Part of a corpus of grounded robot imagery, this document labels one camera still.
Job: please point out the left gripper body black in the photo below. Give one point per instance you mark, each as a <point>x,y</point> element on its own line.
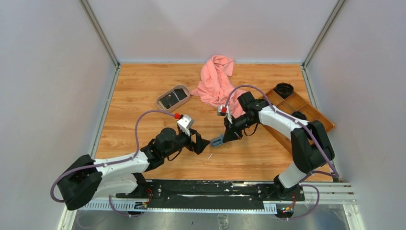
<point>182,140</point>

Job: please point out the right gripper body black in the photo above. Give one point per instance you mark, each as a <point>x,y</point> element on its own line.
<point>242,122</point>

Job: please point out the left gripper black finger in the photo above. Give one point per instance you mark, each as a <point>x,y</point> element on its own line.
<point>199,146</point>
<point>196,138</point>

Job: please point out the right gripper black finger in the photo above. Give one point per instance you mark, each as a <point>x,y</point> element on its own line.
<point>238,132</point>
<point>228,134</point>

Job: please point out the blue leather card holder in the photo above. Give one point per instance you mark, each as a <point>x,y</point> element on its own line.
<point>215,142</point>

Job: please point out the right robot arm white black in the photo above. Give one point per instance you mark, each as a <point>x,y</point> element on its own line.
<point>310,144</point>

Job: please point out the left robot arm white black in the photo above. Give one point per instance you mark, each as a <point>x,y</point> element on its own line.
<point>87,179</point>

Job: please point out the black card left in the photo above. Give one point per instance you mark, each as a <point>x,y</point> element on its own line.
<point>168,101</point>

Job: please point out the black card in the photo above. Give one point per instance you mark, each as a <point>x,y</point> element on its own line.
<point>168,101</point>
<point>179,94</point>

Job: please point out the black card right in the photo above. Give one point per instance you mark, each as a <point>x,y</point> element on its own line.
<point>179,94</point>

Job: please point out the pink oval tray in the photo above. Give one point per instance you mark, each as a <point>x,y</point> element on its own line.
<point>188,92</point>

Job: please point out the wooden compartment tray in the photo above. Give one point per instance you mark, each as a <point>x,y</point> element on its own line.
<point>286,99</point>

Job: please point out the pink cloth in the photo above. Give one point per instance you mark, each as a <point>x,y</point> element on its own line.
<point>215,87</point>

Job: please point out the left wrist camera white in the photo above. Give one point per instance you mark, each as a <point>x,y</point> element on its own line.
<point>185,123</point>

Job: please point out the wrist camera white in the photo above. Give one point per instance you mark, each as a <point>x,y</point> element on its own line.
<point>223,110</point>
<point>185,123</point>

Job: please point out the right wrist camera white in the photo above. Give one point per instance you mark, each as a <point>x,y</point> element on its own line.
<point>223,110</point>

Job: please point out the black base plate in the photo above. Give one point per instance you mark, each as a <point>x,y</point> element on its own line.
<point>198,194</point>

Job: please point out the aluminium rail frame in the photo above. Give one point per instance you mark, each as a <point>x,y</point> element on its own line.
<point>327,206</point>

